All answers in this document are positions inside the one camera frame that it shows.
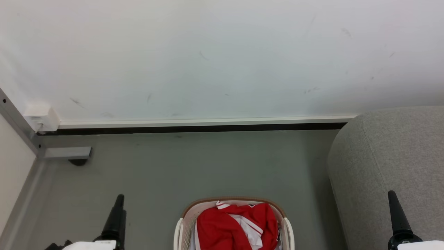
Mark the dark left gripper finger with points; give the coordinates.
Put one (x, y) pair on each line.
(117, 220)

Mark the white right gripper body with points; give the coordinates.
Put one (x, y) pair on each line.
(421, 246)

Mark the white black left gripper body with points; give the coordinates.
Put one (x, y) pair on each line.
(91, 245)

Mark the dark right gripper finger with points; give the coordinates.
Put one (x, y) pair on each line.
(397, 217)

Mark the red and white jersey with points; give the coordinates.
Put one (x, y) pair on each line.
(218, 225)

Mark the grey fabric sofa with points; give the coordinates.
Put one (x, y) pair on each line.
(388, 156)

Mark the white laundry basket brown rim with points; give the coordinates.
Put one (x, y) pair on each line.
(185, 225)

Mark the black baseboard strip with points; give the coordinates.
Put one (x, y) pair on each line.
(194, 128)

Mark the black frame foot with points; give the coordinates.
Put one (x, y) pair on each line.
(78, 162)

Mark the grey metal frame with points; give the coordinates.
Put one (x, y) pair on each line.
(66, 152)

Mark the white wall junction box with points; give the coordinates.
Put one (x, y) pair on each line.
(43, 116)

